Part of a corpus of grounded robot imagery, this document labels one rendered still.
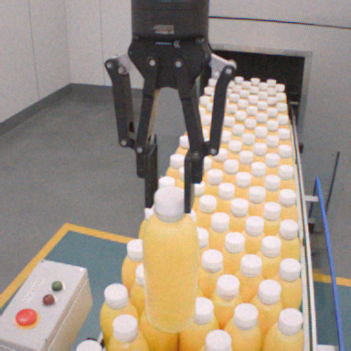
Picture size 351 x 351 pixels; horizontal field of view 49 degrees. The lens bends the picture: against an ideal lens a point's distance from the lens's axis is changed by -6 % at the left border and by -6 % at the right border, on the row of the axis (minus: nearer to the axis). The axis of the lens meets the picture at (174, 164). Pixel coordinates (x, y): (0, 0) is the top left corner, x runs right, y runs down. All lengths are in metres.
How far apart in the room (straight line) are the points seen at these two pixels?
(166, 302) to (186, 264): 0.07
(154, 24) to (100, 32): 4.62
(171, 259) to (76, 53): 4.81
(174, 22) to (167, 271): 0.29
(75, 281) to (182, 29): 0.52
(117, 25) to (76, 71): 0.86
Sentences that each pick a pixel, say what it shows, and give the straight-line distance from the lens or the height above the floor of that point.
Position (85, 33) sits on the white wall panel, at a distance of 5.09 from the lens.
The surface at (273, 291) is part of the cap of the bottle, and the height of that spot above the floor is 1.11.
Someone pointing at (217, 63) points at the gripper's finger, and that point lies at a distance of 0.40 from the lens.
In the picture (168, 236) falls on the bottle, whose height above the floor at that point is 1.32.
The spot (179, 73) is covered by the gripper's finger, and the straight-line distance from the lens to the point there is 0.39.
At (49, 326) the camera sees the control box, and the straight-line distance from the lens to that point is 0.69.
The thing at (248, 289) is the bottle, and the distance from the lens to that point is 0.78.
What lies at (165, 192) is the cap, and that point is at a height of 1.36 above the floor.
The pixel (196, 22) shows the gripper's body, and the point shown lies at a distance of 0.37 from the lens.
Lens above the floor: 1.62
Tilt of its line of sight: 28 degrees down
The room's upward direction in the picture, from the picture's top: straight up
